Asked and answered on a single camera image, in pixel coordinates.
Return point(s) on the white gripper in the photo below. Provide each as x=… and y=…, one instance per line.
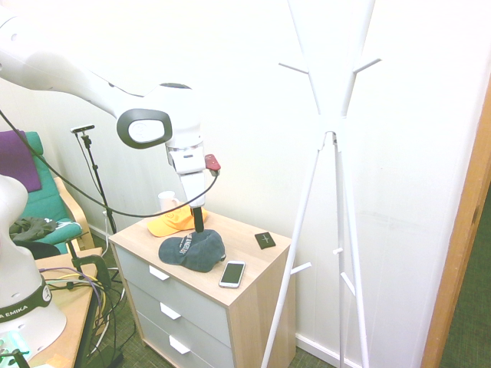
x=192, y=184

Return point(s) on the navy blue baseball cap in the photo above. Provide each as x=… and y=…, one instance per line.
x=192, y=255

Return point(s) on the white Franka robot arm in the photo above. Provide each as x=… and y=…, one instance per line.
x=57, y=73

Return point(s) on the yellow baseball cap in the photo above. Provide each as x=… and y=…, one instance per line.
x=169, y=226

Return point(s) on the white mug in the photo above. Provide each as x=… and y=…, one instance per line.
x=167, y=201

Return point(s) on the white smartphone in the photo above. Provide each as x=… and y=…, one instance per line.
x=232, y=274

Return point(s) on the black wallet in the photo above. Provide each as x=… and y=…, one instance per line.
x=265, y=240

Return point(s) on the grey drawer front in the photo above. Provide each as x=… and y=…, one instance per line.
x=153, y=337
x=153, y=306
x=192, y=303

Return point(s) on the black tripod stand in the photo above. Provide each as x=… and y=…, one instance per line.
x=100, y=184

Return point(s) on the dark metal C-clamp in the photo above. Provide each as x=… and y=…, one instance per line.
x=101, y=268

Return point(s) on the light wood dresser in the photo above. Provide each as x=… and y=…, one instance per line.
x=261, y=318

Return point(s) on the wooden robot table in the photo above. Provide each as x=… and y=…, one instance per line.
x=73, y=310

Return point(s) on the green wooden armchair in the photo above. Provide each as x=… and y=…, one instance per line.
x=46, y=191

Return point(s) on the dark clothing pile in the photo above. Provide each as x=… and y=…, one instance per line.
x=30, y=228

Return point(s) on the white coat rack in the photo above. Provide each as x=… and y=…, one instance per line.
x=333, y=119

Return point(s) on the purple cloth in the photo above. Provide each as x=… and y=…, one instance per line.
x=15, y=161

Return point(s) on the red wrist camera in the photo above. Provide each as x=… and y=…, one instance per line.
x=212, y=161

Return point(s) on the black stereo camera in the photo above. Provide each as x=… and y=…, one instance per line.
x=82, y=129

